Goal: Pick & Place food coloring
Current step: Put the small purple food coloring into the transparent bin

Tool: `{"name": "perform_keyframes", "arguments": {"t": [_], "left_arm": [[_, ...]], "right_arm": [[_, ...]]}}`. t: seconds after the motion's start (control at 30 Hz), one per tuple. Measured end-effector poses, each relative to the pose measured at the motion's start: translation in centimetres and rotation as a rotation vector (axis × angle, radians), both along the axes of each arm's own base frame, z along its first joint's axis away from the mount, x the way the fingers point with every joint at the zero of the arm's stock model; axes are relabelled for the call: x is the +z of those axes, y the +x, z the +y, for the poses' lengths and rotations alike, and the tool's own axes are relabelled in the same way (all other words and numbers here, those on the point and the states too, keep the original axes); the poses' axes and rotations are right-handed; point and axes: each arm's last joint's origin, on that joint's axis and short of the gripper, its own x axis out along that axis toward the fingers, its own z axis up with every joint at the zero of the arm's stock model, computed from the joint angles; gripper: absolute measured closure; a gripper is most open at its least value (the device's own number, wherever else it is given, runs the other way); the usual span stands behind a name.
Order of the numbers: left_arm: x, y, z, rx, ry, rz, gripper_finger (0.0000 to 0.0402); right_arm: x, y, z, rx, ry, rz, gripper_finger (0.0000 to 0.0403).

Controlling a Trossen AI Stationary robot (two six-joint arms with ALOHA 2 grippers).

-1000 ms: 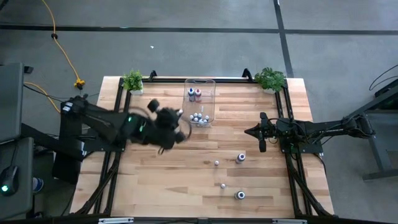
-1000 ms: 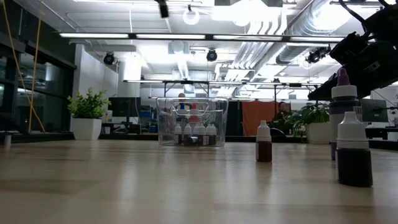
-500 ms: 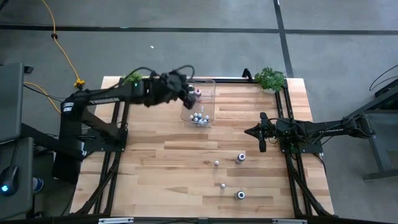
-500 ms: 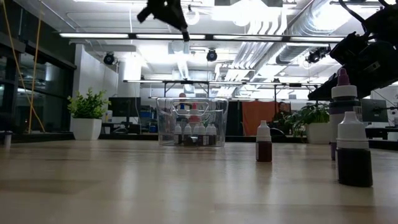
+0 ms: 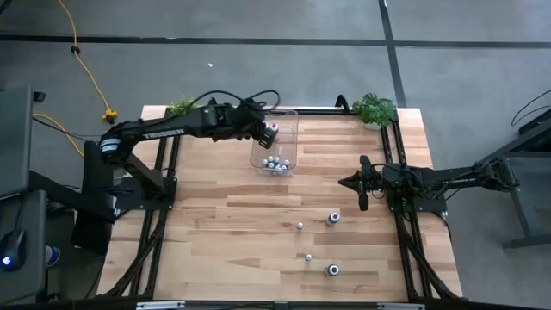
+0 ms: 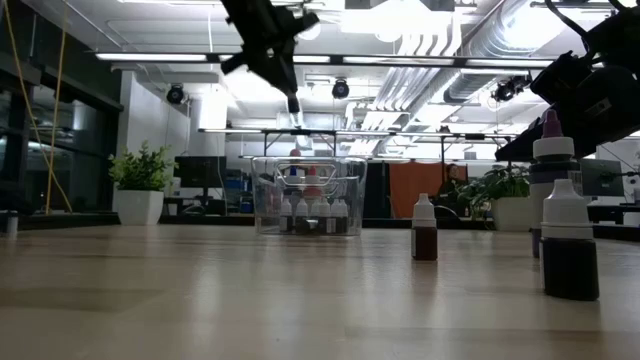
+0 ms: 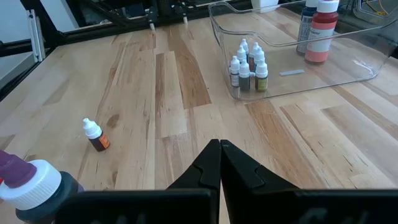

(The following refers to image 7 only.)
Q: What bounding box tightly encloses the small brown dropper bottle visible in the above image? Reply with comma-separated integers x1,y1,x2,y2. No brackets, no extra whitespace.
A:
236,45,247,63

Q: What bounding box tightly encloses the small-leaf plant white pot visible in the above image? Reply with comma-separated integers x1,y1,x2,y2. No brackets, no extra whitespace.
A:
250,0,280,14

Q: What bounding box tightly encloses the clear plastic bin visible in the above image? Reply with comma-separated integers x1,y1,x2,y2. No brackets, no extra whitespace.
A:
207,0,398,102

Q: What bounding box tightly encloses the small orange-label dropper bottle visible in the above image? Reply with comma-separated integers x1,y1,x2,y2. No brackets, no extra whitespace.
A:
81,118,111,152

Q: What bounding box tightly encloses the large purple colouring bottle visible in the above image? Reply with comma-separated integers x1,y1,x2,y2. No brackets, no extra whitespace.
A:
0,149,85,224

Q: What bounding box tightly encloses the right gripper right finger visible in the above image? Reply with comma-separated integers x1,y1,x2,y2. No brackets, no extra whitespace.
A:
221,139,300,192

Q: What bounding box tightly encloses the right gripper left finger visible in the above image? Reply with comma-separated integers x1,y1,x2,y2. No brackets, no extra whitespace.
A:
167,138,221,191

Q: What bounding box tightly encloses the large red colouring bottle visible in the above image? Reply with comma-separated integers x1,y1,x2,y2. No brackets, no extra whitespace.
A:
304,0,340,63

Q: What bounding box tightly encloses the large blue colouring bottle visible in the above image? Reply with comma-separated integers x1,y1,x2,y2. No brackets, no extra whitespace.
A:
295,0,320,56

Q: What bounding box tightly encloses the silver bracket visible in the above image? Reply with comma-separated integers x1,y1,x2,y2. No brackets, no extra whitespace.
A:
27,8,43,63

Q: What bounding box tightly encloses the small green-label dropper bottle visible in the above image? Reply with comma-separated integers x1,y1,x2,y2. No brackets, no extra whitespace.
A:
254,58,269,92

